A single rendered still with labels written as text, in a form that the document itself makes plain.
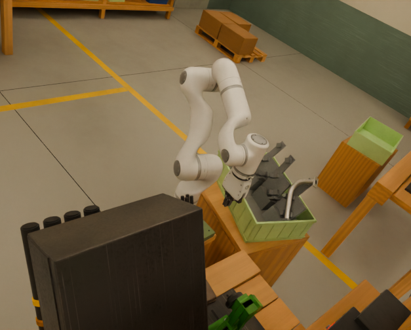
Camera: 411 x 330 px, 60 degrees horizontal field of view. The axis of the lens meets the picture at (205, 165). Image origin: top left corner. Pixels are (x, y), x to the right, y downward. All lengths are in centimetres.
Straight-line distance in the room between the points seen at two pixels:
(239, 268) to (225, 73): 92
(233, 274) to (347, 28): 694
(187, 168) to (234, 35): 515
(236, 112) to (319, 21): 719
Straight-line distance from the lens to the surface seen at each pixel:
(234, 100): 134
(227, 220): 212
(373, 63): 802
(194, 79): 151
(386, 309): 97
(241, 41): 645
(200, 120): 155
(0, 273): 268
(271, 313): 175
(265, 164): 235
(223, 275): 173
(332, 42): 830
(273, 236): 212
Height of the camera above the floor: 223
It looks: 36 degrees down
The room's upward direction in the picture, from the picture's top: 22 degrees clockwise
